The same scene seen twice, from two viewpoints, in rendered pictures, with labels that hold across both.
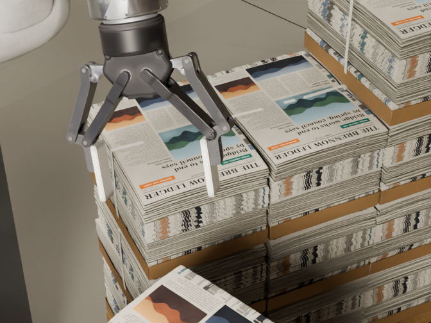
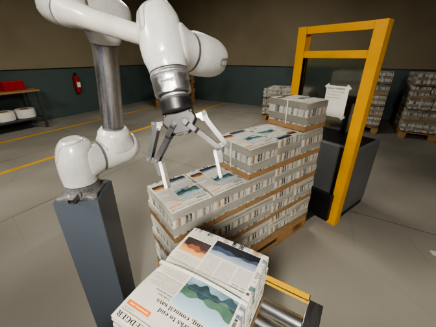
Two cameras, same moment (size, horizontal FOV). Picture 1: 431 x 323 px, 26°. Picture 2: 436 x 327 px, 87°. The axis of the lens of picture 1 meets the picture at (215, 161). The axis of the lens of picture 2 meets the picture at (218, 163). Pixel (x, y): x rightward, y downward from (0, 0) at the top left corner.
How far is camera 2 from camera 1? 0.57 m
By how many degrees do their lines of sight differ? 17
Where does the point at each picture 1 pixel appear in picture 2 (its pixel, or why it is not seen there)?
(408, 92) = (252, 169)
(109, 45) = (166, 106)
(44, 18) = (130, 148)
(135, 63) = (178, 117)
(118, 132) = (159, 192)
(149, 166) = (172, 201)
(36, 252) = (130, 244)
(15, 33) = (119, 154)
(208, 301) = (210, 240)
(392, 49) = (246, 154)
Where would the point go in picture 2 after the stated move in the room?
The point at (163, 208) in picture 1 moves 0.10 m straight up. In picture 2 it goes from (179, 215) to (178, 200)
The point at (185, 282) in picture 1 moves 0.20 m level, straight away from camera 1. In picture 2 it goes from (198, 234) to (190, 202)
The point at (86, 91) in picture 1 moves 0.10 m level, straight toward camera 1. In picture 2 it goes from (154, 134) to (161, 148)
